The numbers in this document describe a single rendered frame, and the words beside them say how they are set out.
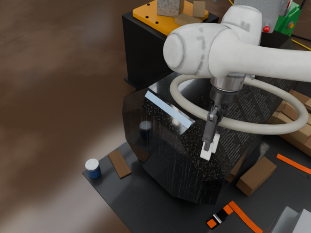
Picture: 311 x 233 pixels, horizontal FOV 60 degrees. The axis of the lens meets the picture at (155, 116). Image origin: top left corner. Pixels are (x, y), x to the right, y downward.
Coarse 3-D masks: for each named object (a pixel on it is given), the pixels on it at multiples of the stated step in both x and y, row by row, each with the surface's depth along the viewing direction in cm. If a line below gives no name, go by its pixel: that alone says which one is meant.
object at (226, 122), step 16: (176, 80) 102; (256, 80) 115; (176, 96) 90; (288, 96) 103; (192, 112) 84; (304, 112) 90; (240, 128) 77; (256, 128) 77; (272, 128) 78; (288, 128) 79
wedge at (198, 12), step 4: (196, 4) 229; (200, 4) 229; (204, 4) 229; (196, 8) 227; (200, 8) 227; (204, 8) 226; (196, 12) 224; (200, 12) 224; (204, 12) 224; (196, 16) 222; (200, 16) 222; (204, 16) 222
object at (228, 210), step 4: (224, 208) 189; (228, 208) 188; (220, 212) 188; (224, 212) 188; (228, 212) 187; (212, 216) 189; (216, 216) 187; (220, 216) 187; (224, 216) 186; (208, 220) 188; (212, 220) 187; (216, 220) 188; (220, 220) 185; (224, 220) 188; (208, 224) 185; (212, 224) 185; (216, 224) 186; (212, 228) 184
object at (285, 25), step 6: (294, 6) 277; (300, 6) 281; (288, 12) 278; (294, 12) 278; (282, 18) 283; (288, 18) 280; (294, 18) 285; (276, 24) 289; (282, 24) 286; (288, 24) 285; (294, 24) 292; (276, 30) 290; (282, 30) 288; (288, 30) 294
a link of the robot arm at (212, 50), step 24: (192, 24) 56; (216, 24) 57; (168, 48) 56; (192, 48) 52; (216, 48) 53; (240, 48) 51; (264, 48) 50; (192, 72) 56; (216, 72) 55; (240, 72) 53; (264, 72) 50; (288, 72) 49
